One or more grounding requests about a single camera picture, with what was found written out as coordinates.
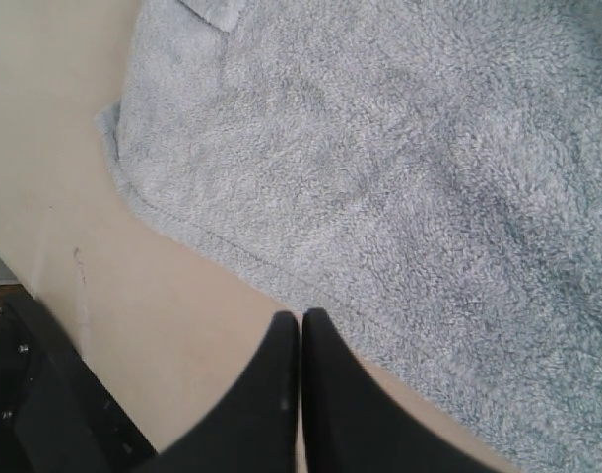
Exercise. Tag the light blue fluffy towel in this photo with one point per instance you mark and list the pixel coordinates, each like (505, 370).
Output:
(429, 172)

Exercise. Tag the black metal frame with screws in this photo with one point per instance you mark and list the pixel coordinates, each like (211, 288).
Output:
(55, 414)

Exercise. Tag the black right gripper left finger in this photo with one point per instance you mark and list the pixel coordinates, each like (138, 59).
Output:
(253, 428)

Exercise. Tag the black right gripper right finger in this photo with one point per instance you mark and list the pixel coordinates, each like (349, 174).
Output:
(351, 424)

